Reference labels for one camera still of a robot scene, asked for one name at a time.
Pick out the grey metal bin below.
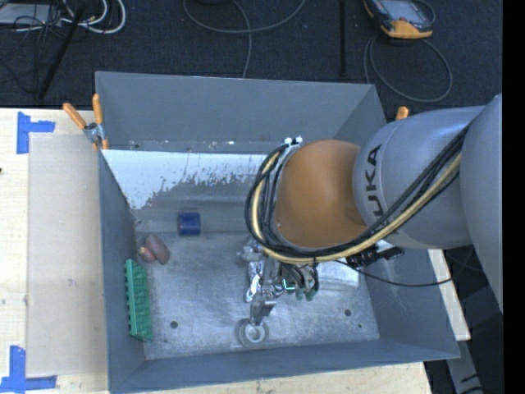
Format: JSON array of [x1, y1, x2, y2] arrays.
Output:
[[94, 71, 461, 394]]

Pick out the blue cube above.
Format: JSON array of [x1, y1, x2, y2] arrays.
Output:
[[177, 211, 202, 236]]

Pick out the red-brown toy potato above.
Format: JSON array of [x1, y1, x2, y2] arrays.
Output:
[[138, 234, 171, 266]]

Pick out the green flat block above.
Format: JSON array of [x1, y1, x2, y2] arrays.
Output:
[[124, 259, 154, 342]]

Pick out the pale wood flat board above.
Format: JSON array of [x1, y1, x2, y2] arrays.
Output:
[[25, 131, 108, 380]]

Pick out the grey ring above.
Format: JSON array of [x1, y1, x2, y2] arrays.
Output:
[[237, 318, 270, 349]]

